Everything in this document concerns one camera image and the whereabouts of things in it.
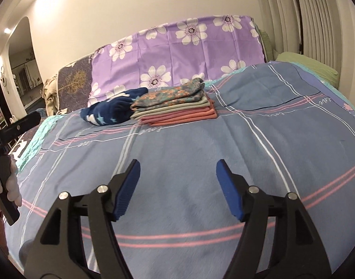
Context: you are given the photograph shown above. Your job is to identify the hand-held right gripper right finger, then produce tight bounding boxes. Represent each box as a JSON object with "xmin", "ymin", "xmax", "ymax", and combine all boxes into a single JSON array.
[{"xmin": 216, "ymin": 159, "xmax": 332, "ymax": 279}]

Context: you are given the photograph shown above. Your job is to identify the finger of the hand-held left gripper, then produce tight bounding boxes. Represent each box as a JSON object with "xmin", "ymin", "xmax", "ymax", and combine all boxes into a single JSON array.
[{"xmin": 0, "ymin": 112, "xmax": 42, "ymax": 146}]

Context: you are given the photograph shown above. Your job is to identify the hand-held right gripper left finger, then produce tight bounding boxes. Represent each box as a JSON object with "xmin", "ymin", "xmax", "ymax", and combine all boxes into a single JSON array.
[{"xmin": 24, "ymin": 159, "xmax": 141, "ymax": 279}]

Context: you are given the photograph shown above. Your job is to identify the teal floral shirt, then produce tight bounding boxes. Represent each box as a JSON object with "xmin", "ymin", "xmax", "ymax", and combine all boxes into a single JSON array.
[{"xmin": 130, "ymin": 78, "xmax": 208, "ymax": 111}]

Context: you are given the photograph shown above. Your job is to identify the beige crumpled clothes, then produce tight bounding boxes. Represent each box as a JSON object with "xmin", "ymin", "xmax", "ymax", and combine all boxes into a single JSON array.
[{"xmin": 42, "ymin": 77, "xmax": 60, "ymax": 116}]

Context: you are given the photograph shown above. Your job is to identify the person's left hand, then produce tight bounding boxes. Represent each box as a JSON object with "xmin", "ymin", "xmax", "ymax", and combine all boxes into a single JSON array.
[{"xmin": 5, "ymin": 161, "xmax": 22, "ymax": 207}]

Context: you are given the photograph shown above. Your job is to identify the dark animal print sheet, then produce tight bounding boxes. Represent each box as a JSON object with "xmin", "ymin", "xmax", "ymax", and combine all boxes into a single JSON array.
[{"xmin": 9, "ymin": 129, "xmax": 40, "ymax": 162}]

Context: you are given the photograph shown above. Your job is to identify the teal cloth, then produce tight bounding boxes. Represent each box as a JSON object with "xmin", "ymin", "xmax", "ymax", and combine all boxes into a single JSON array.
[{"xmin": 16, "ymin": 113, "xmax": 79, "ymax": 175}]

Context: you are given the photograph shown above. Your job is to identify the blue plaid bed sheet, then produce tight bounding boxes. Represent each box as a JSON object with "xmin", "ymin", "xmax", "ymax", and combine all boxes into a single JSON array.
[{"xmin": 3, "ymin": 62, "xmax": 355, "ymax": 279}]

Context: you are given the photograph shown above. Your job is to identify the dark tree print cushion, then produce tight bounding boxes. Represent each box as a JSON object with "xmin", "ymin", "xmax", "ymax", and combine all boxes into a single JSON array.
[{"xmin": 57, "ymin": 53, "xmax": 96, "ymax": 114}]

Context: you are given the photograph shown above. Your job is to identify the navy star fleece cloth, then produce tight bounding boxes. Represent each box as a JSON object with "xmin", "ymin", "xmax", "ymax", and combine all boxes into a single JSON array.
[{"xmin": 80, "ymin": 88, "xmax": 149, "ymax": 126}]

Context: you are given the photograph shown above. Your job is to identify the purple floral pillow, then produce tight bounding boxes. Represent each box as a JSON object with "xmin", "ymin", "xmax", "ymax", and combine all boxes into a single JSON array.
[{"xmin": 89, "ymin": 14, "xmax": 266, "ymax": 108}]

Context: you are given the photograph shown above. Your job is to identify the green pillow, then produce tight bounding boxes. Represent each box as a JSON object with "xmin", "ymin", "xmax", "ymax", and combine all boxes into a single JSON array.
[{"xmin": 275, "ymin": 52, "xmax": 340, "ymax": 88}]

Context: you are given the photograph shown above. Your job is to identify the black floor lamp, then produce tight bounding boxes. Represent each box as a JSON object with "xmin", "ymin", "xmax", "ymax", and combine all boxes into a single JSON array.
[{"xmin": 285, "ymin": 0, "xmax": 304, "ymax": 55}]

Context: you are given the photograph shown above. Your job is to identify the white pleated curtain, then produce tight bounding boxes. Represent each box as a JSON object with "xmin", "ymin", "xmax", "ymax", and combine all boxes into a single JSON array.
[{"xmin": 251, "ymin": 0, "xmax": 355, "ymax": 73}]

